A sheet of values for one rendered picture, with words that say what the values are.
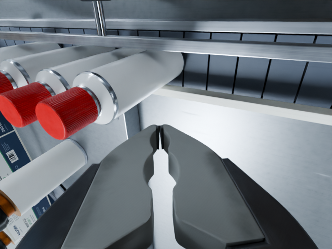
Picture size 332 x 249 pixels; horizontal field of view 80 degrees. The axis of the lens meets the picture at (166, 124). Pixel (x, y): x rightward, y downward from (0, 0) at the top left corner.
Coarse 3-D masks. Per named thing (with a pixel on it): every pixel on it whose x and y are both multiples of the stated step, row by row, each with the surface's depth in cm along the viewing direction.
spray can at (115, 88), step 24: (96, 72) 17; (120, 72) 19; (144, 72) 21; (168, 72) 25; (72, 96) 15; (96, 96) 17; (120, 96) 18; (144, 96) 22; (48, 120) 15; (72, 120) 15; (96, 120) 18
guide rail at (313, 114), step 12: (168, 96) 30; (180, 96) 29; (192, 96) 28; (204, 96) 27; (216, 96) 26; (228, 96) 26; (240, 96) 26; (240, 108) 25; (252, 108) 25; (264, 108) 24; (276, 108) 23; (288, 108) 23; (300, 108) 23; (312, 108) 23; (324, 108) 23; (312, 120) 22; (324, 120) 22
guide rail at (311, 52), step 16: (0, 32) 33; (16, 32) 32; (32, 32) 31; (144, 48) 22; (160, 48) 21; (176, 48) 21; (192, 48) 20; (208, 48) 19; (224, 48) 18; (240, 48) 18; (256, 48) 17; (272, 48) 17; (288, 48) 16; (304, 48) 16; (320, 48) 15
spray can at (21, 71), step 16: (64, 48) 27; (80, 48) 29; (96, 48) 30; (112, 48) 33; (0, 64) 22; (16, 64) 22; (32, 64) 23; (48, 64) 24; (0, 80) 21; (16, 80) 22; (32, 80) 22
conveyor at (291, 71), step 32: (64, 32) 38; (96, 32) 34; (128, 32) 31; (160, 32) 29; (192, 32) 27; (192, 64) 29; (224, 64) 27; (256, 64) 25; (288, 64) 24; (320, 64) 22; (256, 96) 27; (288, 96) 25; (320, 96) 24
